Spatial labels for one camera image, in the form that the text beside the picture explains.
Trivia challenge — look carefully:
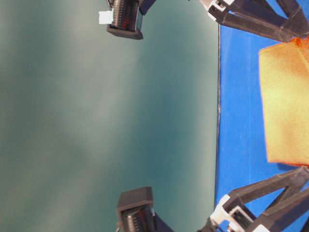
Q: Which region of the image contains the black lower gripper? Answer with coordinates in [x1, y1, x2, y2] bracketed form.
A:
[198, 166, 309, 232]

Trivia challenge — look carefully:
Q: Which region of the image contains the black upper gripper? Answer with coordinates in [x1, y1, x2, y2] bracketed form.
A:
[200, 0, 294, 42]

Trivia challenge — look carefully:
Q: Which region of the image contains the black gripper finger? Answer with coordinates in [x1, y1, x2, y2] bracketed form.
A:
[265, 0, 309, 39]

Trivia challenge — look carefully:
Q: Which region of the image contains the orange-yellow towel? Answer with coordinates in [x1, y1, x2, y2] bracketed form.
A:
[259, 39, 309, 166]

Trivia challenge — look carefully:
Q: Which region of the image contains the black lower robot arm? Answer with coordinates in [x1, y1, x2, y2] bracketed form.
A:
[117, 166, 309, 232]

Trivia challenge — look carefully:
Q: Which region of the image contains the blue table cover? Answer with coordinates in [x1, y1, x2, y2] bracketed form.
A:
[215, 27, 295, 203]

